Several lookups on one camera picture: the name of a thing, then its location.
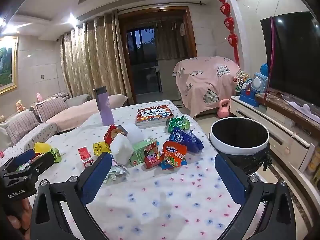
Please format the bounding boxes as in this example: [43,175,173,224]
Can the white flower-print tablecloth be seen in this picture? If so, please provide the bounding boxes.
[0,100,265,240]

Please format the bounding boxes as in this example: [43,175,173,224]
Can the white lace cloth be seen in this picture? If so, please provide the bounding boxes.
[281,92,320,117]

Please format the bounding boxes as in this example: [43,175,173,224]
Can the small red carton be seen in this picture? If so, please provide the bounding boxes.
[78,147,95,168]

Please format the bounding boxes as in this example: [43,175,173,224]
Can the blue plastic toy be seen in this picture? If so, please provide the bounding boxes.
[239,72,268,107]

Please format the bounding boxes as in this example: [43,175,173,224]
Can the red hanging decorations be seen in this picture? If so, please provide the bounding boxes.
[216,0,240,65]

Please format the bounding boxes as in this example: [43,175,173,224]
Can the white television cabinet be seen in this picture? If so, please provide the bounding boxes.
[230,92,320,180]

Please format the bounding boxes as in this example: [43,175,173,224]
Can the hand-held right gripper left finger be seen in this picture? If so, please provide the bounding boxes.
[30,151,113,240]

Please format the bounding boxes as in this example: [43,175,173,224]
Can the white trash bin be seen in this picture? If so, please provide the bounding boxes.
[208,117,272,175]

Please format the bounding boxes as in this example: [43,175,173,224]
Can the orange drink powder packet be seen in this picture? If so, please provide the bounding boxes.
[160,141,188,170]

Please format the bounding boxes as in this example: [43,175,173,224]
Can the black television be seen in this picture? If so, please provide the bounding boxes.
[260,11,320,108]

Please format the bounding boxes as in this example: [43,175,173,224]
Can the pink sofa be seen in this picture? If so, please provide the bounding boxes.
[0,92,129,153]

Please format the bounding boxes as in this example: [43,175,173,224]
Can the small red snack packet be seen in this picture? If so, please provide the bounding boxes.
[144,151,163,169]

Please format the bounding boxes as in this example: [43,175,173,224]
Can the yellow snack packet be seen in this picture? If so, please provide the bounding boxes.
[93,141,112,157]

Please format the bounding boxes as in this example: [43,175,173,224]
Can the pink kettlebell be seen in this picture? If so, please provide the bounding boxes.
[217,99,231,119]

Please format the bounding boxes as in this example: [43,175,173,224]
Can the ferris wheel toy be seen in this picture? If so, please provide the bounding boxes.
[234,70,252,93]

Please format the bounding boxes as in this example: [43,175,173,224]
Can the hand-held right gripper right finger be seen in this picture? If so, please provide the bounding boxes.
[214,152,297,240]

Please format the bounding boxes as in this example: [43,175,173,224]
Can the white tissue block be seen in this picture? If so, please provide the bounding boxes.
[110,132,134,166]

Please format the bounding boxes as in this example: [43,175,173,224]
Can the red snack bag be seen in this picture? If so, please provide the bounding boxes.
[103,124,128,147]

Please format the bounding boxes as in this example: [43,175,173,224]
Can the pink hula hoop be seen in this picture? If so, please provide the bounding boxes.
[262,17,275,105]

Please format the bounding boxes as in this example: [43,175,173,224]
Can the green plastic wrapper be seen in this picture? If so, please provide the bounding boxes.
[49,148,62,163]

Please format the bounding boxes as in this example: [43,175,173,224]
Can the person's left hand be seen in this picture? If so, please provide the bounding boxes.
[6,197,33,236]

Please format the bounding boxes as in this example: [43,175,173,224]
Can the pink heart-print cover cloth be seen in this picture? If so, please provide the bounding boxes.
[172,56,242,118]

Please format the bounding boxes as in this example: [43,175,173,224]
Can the colourful picture book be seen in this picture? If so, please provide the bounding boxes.
[135,107,175,130]

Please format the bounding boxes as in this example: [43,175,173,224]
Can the yellow plastic wrapper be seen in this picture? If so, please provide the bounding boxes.
[34,142,52,155]

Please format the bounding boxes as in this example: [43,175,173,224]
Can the beige patterned curtains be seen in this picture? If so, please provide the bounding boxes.
[59,10,135,105]

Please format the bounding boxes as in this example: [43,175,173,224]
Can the gold-framed landscape painting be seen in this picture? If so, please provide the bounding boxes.
[0,35,19,95]

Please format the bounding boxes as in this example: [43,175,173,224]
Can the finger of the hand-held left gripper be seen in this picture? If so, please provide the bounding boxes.
[5,149,37,170]
[14,152,55,178]

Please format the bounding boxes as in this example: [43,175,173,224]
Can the green snack bag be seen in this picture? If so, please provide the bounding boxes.
[166,115,191,133]

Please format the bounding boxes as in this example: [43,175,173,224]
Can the purple water bottle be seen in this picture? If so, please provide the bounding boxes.
[92,86,115,127]

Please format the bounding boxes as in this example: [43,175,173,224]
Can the blue snack bag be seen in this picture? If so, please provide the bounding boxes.
[169,127,205,153]

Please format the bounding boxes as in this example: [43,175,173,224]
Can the striped sofa cushion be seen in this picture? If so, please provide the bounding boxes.
[36,96,69,123]
[5,110,40,144]

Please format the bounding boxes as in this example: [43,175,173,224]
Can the crumpled silver wrapper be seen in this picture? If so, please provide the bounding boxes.
[104,159,130,184]

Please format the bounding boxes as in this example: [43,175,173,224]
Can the wooden balcony door frame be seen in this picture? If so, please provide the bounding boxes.
[117,6,198,103]

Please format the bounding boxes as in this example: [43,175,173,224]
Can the green drink carton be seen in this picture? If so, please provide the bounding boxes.
[129,138,158,167]

